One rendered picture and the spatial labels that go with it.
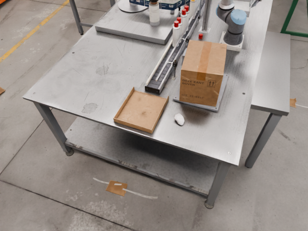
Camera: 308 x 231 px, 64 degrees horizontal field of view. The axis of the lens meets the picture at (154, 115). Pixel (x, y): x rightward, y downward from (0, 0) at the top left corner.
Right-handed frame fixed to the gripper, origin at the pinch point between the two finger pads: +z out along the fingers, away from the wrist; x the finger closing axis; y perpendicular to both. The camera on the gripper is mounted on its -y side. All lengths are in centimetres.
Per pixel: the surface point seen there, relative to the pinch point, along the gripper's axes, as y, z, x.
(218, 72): 109, -7, -20
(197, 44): 85, -2, -35
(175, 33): 59, 14, -51
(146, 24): 31, 36, -78
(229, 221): 150, 90, 45
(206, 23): 23.5, 17.4, -29.9
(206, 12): 22.4, 9.2, -33.9
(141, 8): 7, 39, -90
